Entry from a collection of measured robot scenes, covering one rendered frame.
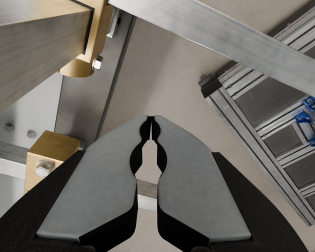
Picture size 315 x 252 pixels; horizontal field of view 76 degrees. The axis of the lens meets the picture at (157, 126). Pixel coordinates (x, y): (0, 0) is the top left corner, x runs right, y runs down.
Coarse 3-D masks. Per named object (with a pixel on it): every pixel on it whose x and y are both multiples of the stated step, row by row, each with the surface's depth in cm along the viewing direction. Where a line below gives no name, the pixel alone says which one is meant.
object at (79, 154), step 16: (48, 176) 8; (64, 176) 8; (32, 192) 7; (48, 192) 7; (16, 208) 6; (32, 208) 6; (48, 208) 6; (0, 224) 6; (16, 224) 6; (32, 224) 6; (0, 240) 6; (16, 240) 6; (32, 240) 6; (48, 240) 6; (64, 240) 6
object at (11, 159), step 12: (0, 144) 28; (12, 144) 28; (0, 156) 26; (12, 156) 27; (24, 156) 28; (0, 168) 27; (12, 168) 27; (24, 168) 27; (144, 192) 31; (156, 192) 32; (144, 204) 31; (156, 204) 31
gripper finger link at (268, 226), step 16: (224, 160) 9; (224, 176) 8; (240, 176) 8; (240, 192) 7; (256, 192) 7; (240, 208) 7; (256, 208) 7; (272, 208) 7; (256, 224) 6; (272, 224) 6; (288, 224) 6; (240, 240) 6; (256, 240) 6; (272, 240) 6; (288, 240) 6
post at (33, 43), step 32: (0, 0) 9; (32, 0) 11; (64, 0) 14; (0, 32) 7; (32, 32) 8; (64, 32) 12; (0, 64) 7; (32, 64) 9; (64, 64) 14; (0, 96) 8
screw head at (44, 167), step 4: (40, 160) 25; (44, 160) 25; (48, 160) 25; (40, 164) 25; (44, 164) 25; (48, 164) 25; (52, 164) 25; (36, 168) 24; (40, 168) 24; (44, 168) 24; (48, 168) 25; (52, 168) 26; (36, 172) 24; (40, 172) 24; (44, 172) 24; (48, 172) 25; (44, 176) 25
